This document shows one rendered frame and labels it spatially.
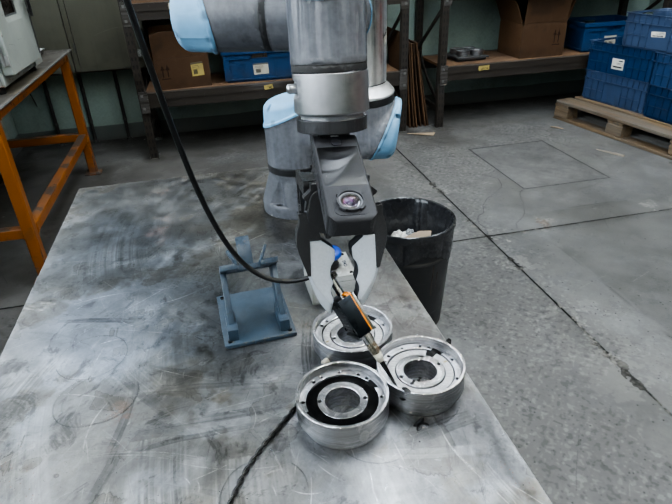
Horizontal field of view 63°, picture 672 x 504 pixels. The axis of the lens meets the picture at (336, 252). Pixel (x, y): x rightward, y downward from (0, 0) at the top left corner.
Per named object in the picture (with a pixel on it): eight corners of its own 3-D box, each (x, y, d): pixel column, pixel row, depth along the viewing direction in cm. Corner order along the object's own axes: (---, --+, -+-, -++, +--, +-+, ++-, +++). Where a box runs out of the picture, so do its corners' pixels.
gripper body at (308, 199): (360, 212, 65) (356, 107, 60) (380, 235, 57) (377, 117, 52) (296, 219, 63) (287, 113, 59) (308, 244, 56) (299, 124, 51)
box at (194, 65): (223, 85, 380) (215, 27, 362) (150, 92, 368) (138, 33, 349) (216, 74, 414) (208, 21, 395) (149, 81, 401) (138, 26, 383)
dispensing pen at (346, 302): (397, 405, 60) (318, 275, 58) (384, 397, 64) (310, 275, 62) (413, 393, 60) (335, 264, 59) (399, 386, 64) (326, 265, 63)
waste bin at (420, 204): (462, 333, 203) (472, 230, 182) (376, 348, 197) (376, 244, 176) (428, 285, 232) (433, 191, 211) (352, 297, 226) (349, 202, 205)
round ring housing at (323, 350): (346, 317, 80) (345, 294, 78) (407, 345, 74) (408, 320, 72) (297, 355, 73) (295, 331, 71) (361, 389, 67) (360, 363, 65)
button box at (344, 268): (357, 298, 84) (357, 271, 82) (312, 305, 83) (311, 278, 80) (345, 272, 91) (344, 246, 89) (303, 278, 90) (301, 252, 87)
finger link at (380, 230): (387, 260, 61) (377, 184, 57) (391, 265, 59) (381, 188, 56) (347, 269, 60) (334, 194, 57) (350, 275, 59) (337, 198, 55)
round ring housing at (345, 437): (330, 471, 57) (328, 444, 55) (281, 410, 64) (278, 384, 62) (407, 425, 62) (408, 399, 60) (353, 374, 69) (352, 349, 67)
